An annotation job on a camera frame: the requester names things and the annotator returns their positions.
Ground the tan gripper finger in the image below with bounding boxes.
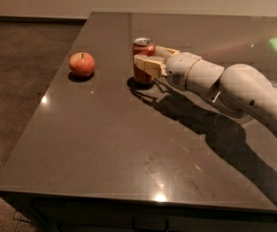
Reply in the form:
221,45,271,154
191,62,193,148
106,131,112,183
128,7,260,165
155,45,180,61
133,54,167,79

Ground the red coke can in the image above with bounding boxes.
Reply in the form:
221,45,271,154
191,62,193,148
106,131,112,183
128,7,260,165
132,37,155,84

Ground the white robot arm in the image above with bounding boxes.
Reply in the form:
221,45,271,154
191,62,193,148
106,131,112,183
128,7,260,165
133,46,277,137

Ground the red apple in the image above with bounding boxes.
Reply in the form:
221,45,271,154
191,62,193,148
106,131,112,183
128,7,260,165
69,52,96,77

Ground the dark table cabinet base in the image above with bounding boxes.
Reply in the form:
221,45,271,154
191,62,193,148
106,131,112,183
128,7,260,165
0,190,277,232

